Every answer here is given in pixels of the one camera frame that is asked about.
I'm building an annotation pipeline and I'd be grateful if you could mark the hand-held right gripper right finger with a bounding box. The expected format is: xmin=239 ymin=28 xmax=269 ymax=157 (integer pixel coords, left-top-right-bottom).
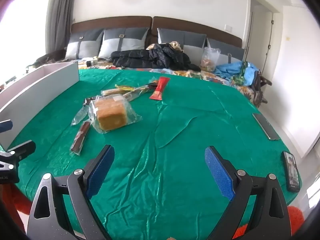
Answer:
xmin=205 ymin=146 xmax=292 ymax=240

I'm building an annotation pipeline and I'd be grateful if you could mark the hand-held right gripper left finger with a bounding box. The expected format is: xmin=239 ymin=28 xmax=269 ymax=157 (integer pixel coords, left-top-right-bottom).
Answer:
xmin=26 ymin=144 xmax=115 ymax=240

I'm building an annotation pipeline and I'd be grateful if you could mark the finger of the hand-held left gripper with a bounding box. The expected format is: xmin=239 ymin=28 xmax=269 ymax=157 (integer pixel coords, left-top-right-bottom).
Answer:
xmin=7 ymin=141 xmax=37 ymax=162
xmin=0 ymin=120 xmax=13 ymax=133

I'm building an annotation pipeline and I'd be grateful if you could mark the dark red sausage packet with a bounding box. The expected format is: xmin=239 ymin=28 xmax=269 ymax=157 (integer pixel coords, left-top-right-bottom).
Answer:
xmin=70 ymin=120 xmax=91 ymax=155

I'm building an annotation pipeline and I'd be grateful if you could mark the bagged bread loaf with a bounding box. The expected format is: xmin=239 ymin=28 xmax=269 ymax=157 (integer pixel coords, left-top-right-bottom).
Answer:
xmin=87 ymin=94 xmax=143 ymax=133

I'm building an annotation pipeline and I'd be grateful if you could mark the small white snack packet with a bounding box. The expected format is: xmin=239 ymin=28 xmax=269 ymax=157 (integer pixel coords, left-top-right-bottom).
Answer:
xmin=71 ymin=99 xmax=90 ymax=127

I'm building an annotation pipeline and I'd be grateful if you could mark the white storage box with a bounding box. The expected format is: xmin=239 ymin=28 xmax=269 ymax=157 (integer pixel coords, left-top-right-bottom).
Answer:
xmin=0 ymin=62 xmax=80 ymax=148

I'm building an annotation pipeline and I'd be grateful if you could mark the yellow label snack packet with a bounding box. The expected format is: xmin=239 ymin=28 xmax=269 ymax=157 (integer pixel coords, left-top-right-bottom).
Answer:
xmin=101 ymin=85 xmax=134 ymax=97

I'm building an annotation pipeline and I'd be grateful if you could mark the long clear sausage packet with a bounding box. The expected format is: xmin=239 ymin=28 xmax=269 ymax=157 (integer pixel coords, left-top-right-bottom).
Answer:
xmin=122 ymin=84 xmax=153 ymax=102

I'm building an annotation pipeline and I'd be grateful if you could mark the red stick snack packet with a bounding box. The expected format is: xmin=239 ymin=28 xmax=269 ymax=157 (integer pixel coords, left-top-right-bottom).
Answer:
xmin=149 ymin=77 xmax=170 ymax=101

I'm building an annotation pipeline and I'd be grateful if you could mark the green satin cloth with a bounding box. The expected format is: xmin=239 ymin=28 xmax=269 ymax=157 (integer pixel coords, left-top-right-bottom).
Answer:
xmin=4 ymin=69 xmax=303 ymax=240

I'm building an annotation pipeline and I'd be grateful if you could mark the silver phone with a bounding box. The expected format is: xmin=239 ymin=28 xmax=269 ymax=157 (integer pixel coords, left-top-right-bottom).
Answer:
xmin=252 ymin=112 xmax=280 ymax=141

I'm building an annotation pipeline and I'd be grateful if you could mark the black phone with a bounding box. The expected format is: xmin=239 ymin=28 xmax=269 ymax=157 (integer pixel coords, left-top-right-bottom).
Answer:
xmin=282 ymin=151 xmax=301 ymax=193

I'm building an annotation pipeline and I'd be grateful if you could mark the dark brown cloth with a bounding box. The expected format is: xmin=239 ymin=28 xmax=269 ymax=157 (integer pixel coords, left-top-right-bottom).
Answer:
xmin=34 ymin=49 xmax=67 ymax=67

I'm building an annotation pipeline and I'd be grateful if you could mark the orange fuzzy cloth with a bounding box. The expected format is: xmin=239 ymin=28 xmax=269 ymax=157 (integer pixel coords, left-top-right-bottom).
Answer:
xmin=0 ymin=182 xmax=305 ymax=240

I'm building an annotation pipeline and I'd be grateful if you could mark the brown handbag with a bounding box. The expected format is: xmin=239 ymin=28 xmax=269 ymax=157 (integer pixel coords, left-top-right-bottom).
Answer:
xmin=252 ymin=69 xmax=273 ymax=105

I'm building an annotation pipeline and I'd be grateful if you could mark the blue clothing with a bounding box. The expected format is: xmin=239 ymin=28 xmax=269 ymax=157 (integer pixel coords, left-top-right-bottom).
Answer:
xmin=214 ymin=60 xmax=258 ymax=86

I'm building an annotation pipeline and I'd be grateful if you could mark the dark snack packet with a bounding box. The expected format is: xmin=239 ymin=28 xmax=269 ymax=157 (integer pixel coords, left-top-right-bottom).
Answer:
xmin=143 ymin=78 xmax=160 ymax=91

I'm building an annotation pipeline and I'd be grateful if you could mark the grey two-tone cushion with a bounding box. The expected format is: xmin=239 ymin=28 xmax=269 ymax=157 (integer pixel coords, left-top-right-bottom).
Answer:
xmin=206 ymin=38 xmax=245 ymax=64
xmin=157 ymin=28 xmax=207 ymax=54
xmin=98 ymin=27 xmax=150 ymax=60
xmin=65 ymin=29 xmax=104 ymax=61

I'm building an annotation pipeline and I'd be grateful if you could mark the clear plastic bag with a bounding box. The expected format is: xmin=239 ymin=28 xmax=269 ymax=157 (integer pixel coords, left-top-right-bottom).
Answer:
xmin=200 ymin=46 xmax=222 ymax=72

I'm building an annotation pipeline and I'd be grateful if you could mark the grey curtain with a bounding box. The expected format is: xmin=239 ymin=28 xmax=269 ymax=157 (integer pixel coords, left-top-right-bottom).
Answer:
xmin=45 ymin=0 xmax=75 ymax=54

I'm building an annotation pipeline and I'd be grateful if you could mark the black puffer jacket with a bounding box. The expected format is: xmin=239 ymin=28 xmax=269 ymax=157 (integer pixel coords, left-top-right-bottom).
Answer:
xmin=110 ymin=42 xmax=202 ymax=72

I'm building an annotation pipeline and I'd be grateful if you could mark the white door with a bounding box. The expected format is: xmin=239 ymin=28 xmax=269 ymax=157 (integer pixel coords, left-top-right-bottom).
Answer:
xmin=246 ymin=0 xmax=282 ymax=80

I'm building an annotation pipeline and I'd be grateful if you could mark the brown wooden headboard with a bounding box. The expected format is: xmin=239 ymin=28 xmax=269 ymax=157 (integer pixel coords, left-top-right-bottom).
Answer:
xmin=71 ymin=16 xmax=243 ymax=49

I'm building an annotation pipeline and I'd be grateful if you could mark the black hanging strap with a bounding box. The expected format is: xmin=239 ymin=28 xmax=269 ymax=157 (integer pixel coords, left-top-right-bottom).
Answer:
xmin=261 ymin=19 xmax=274 ymax=72

